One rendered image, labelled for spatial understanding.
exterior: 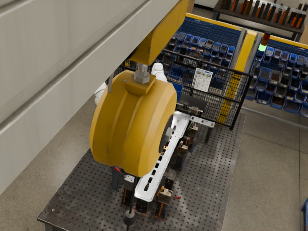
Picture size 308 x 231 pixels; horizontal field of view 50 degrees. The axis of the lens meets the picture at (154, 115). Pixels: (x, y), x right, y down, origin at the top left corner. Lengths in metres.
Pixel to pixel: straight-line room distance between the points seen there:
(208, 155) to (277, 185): 1.40
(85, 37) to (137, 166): 0.30
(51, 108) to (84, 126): 4.94
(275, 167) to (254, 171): 0.36
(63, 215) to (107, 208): 0.41
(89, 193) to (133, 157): 2.95
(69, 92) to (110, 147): 0.28
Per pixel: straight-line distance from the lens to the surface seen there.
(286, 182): 5.13
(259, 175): 5.01
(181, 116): 3.90
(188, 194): 3.50
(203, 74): 4.03
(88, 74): 0.18
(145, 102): 0.43
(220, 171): 3.83
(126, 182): 3.05
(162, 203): 3.09
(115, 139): 0.44
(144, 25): 0.26
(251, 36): 3.79
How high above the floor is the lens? 3.40
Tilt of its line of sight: 39 degrees down
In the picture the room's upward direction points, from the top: 10 degrees clockwise
